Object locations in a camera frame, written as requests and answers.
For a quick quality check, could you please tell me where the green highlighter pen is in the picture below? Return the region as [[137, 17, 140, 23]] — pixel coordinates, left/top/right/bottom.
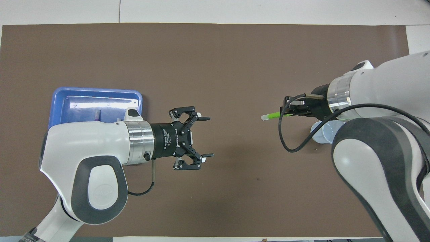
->
[[261, 111, 293, 121]]

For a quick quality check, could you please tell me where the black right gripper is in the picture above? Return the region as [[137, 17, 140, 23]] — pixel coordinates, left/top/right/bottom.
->
[[284, 84, 331, 120]]

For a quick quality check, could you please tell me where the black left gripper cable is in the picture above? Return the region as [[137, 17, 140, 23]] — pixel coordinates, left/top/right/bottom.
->
[[129, 160, 157, 196]]

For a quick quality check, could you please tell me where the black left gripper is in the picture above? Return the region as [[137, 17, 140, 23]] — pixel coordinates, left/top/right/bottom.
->
[[150, 107, 214, 171]]

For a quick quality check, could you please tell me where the brown table mat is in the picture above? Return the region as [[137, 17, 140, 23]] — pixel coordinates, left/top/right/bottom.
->
[[0, 23, 429, 237]]

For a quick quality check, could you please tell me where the blue plastic tray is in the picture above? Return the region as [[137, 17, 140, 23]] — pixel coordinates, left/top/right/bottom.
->
[[49, 87, 143, 130]]

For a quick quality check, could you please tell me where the translucent plastic cup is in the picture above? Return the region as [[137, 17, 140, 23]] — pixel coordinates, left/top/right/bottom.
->
[[311, 120, 346, 145]]

